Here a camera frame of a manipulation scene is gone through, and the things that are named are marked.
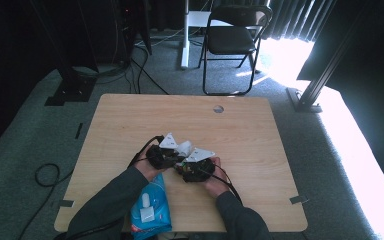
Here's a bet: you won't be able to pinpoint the black stand with base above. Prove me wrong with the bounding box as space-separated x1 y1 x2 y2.
29 0 98 107

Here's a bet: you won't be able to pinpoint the dark pleated curtain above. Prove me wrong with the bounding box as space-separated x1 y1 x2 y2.
268 0 338 43

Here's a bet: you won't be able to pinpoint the black metal frame stand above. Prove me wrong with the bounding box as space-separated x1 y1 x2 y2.
285 0 371 114

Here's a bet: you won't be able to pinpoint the blue wet wipes pack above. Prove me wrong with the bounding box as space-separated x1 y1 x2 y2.
129 173 173 238

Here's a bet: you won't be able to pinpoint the person's right hand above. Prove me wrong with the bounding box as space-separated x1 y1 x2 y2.
202 157 229 198

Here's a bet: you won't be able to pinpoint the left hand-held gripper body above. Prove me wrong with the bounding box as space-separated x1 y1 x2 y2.
145 132 181 170

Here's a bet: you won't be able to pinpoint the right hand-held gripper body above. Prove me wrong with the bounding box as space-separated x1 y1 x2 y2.
182 147 216 183

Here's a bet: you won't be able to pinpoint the black looped floor cable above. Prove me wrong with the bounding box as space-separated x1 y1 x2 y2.
16 162 76 240

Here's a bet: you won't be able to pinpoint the white floor cable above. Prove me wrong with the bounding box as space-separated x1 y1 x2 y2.
135 26 211 48

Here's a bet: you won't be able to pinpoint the dark computer tower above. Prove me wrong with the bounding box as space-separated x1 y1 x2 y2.
113 0 153 64

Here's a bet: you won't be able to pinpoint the right hand-held gripper cable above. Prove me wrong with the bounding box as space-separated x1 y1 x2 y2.
208 164 243 205

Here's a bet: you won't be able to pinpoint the white desk leg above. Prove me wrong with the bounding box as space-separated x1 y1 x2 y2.
180 0 234 70

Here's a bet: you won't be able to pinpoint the black floor cables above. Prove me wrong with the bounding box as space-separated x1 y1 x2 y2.
73 43 170 95

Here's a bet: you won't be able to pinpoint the black curtain panel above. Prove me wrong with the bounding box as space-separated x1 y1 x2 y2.
296 0 384 201

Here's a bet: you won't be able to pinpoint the black folding chair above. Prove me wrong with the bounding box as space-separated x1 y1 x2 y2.
198 4 274 97

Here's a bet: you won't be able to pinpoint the person's left hand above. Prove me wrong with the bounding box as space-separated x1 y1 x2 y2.
133 149 164 183

